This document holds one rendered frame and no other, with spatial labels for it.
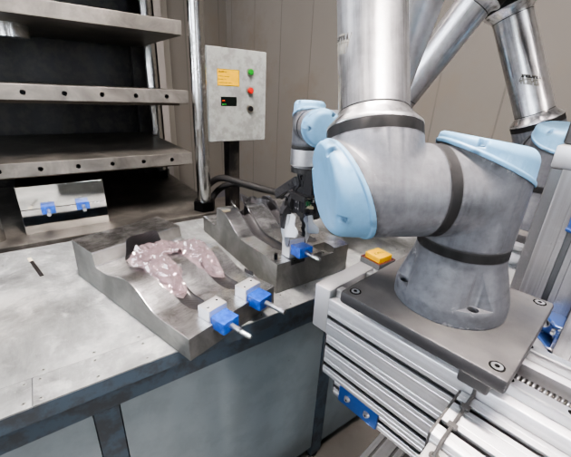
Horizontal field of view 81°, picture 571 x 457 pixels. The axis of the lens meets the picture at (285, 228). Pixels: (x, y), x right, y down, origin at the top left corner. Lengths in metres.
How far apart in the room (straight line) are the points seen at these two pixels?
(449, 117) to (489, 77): 0.31
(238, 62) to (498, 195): 1.41
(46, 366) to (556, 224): 0.93
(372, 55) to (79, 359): 0.73
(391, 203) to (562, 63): 2.12
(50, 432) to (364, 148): 0.78
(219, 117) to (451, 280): 1.36
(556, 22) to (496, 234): 2.09
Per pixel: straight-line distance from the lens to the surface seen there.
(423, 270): 0.49
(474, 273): 0.48
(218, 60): 1.66
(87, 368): 0.79
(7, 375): 0.85
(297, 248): 0.87
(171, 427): 1.00
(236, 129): 1.70
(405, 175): 0.38
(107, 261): 0.99
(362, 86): 0.42
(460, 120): 2.56
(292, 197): 0.84
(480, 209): 0.44
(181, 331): 0.73
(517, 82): 1.05
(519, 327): 0.55
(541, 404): 0.52
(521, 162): 0.45
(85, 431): 0.91
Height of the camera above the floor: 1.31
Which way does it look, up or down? 22 degrees down
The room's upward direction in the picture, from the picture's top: 3 degrees clockwise
